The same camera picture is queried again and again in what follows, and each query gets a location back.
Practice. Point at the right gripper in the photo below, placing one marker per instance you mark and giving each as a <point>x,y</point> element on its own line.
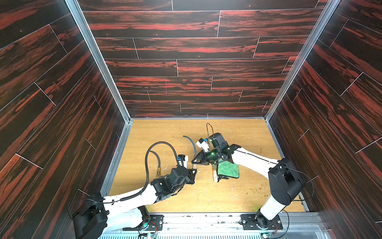
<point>206,158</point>

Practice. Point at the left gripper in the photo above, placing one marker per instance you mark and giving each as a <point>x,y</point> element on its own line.
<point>191,179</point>

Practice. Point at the green and black rag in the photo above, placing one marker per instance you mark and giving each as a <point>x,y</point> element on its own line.
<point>226,170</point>

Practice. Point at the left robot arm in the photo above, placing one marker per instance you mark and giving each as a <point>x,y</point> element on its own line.
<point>104,214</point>

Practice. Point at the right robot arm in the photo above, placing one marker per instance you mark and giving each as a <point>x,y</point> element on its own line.
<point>285,182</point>

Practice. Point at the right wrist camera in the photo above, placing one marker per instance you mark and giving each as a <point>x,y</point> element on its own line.
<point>204,144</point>

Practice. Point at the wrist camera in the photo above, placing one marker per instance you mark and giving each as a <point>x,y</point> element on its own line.
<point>182,160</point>
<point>204,144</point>

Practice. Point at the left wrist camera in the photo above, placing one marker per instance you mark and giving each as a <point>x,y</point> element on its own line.
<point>182,160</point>

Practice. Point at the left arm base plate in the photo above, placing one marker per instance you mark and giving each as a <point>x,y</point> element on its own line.
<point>150,223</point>

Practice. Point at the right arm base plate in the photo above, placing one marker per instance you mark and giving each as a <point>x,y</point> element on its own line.
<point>260,223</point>

